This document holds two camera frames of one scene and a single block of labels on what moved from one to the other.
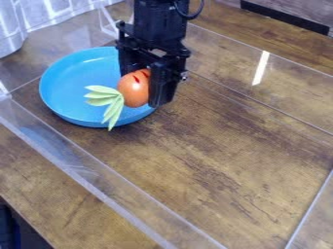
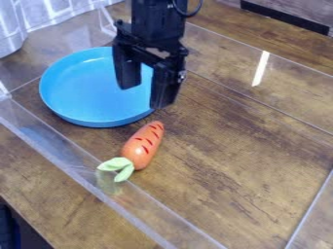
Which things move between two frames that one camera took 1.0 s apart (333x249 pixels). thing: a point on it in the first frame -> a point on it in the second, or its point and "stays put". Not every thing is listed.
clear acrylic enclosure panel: (173, 231) stays put
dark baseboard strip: (286, 17) stays put
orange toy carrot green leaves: (132, 92) -> (138, 150)
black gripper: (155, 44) stays put
